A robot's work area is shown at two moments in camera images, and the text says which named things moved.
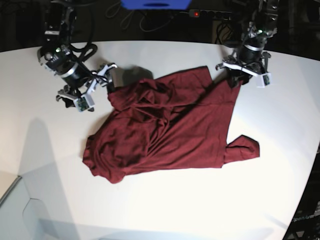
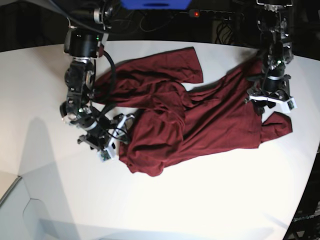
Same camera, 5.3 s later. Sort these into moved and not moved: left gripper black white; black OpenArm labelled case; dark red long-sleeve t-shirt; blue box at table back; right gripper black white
Moved: dark red long-sleeve t-shirt; left gripper black white; right gripper black white
Not moved: black OpenArm labelled case; blue box at table back
